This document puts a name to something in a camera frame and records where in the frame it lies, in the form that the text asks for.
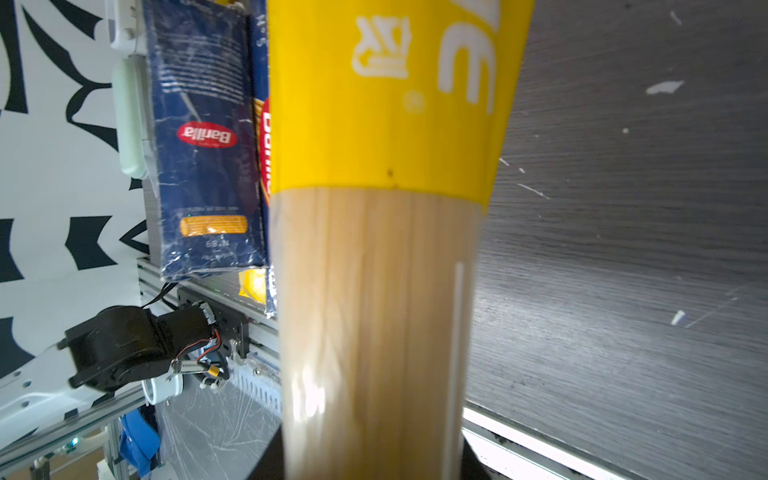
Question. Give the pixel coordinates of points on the yellow noodle bag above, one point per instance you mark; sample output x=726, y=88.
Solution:
x=388, y=120

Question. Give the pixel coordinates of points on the blue Barilla spaghetti bag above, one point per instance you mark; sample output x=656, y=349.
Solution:
x=260, y=102

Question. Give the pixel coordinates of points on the blue Barilla pasta box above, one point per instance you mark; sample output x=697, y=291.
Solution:
x=203, y=137

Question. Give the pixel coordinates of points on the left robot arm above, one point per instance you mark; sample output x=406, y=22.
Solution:
x=118, y=347

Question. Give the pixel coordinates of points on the green glasses case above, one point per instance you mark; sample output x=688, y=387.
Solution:
x=127, y=88

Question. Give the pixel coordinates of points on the white round device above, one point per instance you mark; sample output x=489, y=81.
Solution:
x=126, y=27

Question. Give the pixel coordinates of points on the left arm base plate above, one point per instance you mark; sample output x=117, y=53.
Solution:
x=230, y=326

